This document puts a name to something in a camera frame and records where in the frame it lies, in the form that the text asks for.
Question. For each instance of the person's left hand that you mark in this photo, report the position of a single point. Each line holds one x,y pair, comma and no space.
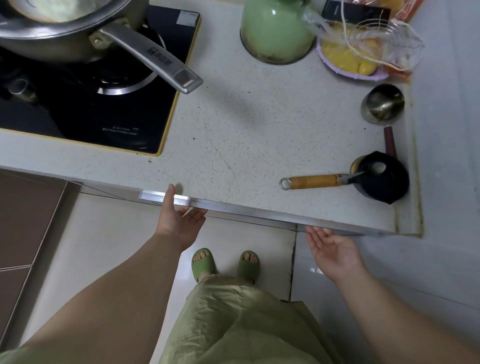
177,226

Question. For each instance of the person's right hand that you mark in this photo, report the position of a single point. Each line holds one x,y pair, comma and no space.
337,255

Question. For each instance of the person's left thumb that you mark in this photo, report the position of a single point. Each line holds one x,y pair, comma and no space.
169,198

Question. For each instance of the person's right fingers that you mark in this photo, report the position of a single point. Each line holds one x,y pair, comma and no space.
318,237

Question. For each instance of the person's left forearm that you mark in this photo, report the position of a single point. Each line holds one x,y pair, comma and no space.
112,300

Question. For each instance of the person's right forearm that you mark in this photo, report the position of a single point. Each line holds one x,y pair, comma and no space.
393,318

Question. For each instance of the green slipper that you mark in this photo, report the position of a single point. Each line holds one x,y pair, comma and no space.
204,268
248,270

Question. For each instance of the black glass gas cooktop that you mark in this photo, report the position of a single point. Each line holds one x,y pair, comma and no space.
93,120

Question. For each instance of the light green skirt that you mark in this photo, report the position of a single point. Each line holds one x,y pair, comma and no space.
240,326

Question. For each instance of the steel cup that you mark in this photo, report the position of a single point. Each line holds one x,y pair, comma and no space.
382,103

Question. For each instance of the purple plastic plate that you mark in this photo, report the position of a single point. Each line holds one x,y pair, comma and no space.
377,76

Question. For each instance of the yellow food pieces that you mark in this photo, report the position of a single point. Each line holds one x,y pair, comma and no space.
339,54

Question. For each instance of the green enamel kettle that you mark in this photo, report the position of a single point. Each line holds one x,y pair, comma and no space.
275,30

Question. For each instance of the clear plastic bag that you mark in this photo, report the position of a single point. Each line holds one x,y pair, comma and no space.
401,41

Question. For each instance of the pale food in pan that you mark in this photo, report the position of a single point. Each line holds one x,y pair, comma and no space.
60,7

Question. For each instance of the black box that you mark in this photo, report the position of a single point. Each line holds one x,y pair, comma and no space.
356,11

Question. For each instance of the orange packet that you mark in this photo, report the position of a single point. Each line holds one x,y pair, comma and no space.
407,9

